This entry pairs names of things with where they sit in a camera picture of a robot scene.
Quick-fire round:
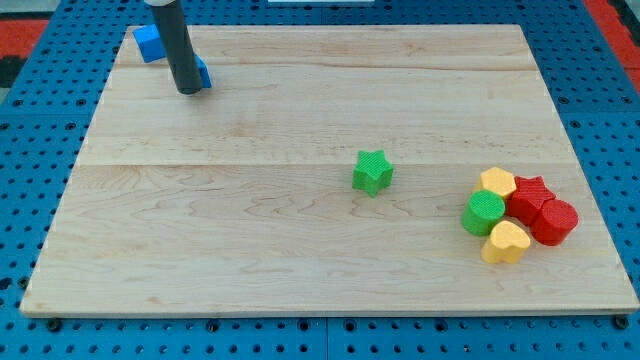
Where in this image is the green cylinder block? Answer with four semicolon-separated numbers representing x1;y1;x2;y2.
461;190;506;236

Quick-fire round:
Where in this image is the red star block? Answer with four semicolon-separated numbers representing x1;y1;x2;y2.
506;176;556;226

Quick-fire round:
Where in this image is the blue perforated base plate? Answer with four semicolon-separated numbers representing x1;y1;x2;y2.
1;0;639;359

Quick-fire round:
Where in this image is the yellow hexagon block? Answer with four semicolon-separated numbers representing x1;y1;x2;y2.
473;167;517;200

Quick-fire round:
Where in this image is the blue block behind rod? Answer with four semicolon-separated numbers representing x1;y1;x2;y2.
195;55;212;88

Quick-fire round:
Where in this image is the red cylinder block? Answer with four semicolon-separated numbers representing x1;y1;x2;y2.
530;199;579;246

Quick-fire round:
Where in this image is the yellow heart block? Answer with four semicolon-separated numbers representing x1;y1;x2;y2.
481;220;531;264

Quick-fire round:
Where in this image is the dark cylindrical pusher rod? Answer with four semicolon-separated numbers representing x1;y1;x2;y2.
145;0;203;95

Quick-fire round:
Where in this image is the wooden board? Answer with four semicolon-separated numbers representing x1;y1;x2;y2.
20;25;639;318

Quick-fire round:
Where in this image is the green star block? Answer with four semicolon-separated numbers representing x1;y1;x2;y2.
352;149;394;198

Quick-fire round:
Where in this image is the blue cube block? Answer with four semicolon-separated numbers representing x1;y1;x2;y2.
133;24;166;63

